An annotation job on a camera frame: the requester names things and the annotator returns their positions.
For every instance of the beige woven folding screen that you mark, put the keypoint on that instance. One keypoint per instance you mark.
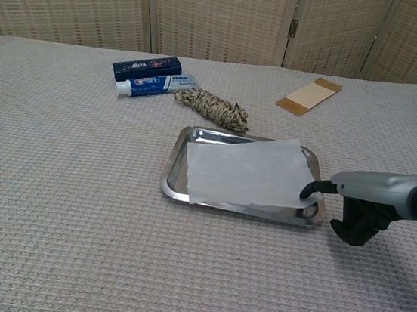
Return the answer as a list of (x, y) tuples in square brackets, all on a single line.
[(218, 12)]

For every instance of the blue white toothpaste tube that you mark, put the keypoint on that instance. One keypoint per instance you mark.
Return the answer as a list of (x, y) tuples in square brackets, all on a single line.
[(152, 85)]

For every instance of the brass screen hinge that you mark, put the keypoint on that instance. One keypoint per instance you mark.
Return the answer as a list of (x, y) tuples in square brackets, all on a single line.
[(294, 28)]

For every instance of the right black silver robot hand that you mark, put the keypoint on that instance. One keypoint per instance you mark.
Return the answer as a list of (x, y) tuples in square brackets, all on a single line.
[(379, 190)]

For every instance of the white woven tablecloth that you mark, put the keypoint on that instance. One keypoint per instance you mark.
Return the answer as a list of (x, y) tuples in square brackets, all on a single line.
[(73, 204)]

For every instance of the tan cardboard strip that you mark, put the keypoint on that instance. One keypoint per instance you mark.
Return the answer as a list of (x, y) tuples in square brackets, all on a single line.
[(309, 97)]

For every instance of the metal tray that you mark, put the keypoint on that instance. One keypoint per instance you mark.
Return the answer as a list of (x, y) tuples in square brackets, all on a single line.
[(176, 182)]

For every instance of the dark blue toothpaste box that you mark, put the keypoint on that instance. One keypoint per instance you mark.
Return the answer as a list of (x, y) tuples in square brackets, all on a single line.
[(143, 66)]

